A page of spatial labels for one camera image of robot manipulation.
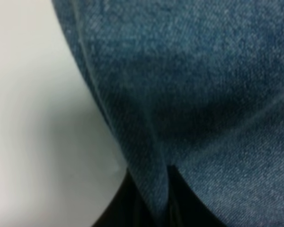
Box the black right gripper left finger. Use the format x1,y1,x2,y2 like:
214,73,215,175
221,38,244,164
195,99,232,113
93,171,154,227

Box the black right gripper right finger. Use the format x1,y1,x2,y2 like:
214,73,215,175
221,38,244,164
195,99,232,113
168,166,225,227

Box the children's blue denim shorts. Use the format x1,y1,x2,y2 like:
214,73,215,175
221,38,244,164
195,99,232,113
53,0,284,227

